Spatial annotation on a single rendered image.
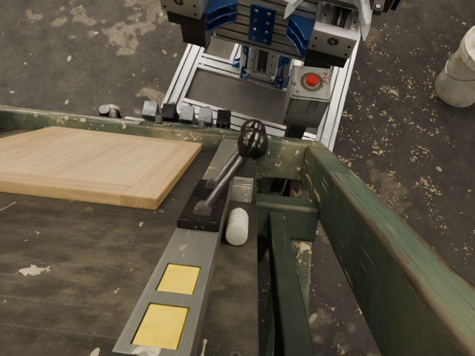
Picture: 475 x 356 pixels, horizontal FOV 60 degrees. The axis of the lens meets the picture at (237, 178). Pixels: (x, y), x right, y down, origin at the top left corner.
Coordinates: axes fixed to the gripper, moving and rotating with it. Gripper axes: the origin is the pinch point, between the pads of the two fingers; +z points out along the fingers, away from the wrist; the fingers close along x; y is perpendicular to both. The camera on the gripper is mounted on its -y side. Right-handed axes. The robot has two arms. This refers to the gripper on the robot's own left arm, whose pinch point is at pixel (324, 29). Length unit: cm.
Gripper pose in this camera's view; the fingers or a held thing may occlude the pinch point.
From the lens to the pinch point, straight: 83.0
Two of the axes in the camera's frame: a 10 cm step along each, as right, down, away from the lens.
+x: 9.5, 3.0, -0.9
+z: -1.7, 7.3, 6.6
